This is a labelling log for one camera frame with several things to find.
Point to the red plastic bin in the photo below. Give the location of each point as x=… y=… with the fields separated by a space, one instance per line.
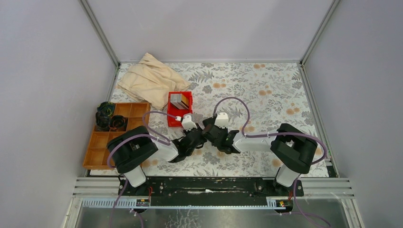
x=173 y=111

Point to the beige folded cloth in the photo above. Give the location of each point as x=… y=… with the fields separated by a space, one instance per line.
x=151 y=80

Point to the wooden compartment tray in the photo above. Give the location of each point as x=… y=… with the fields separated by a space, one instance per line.
x=97 y=152

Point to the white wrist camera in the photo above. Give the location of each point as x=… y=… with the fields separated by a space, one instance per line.
x=222 y=120
x=186 y=121

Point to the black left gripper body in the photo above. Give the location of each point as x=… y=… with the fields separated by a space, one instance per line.
x=185 y=132

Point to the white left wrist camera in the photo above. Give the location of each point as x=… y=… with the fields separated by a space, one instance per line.
x=186 y=121

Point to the dark green rolled cloth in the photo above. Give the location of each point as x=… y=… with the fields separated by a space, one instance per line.
x=106 y=109

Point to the floral patterned table mat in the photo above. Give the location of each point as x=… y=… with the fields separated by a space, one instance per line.
x=257 y=98

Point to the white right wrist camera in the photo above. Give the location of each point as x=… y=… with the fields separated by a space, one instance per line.
x=222 y=120

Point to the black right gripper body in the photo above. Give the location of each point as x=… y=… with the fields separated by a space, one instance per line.
x=225 y=130

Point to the dark floral rolled cloth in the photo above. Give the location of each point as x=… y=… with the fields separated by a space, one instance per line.
x=102 y=123

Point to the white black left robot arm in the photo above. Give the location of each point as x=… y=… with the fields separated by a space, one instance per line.
x=128 y=151

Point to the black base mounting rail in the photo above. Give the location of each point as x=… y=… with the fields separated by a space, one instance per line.
x=203 y=191

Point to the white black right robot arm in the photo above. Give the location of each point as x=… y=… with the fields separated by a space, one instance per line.
x=294 y=149

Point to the stack of credit cards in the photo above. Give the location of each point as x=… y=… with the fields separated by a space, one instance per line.
x=180 y=101

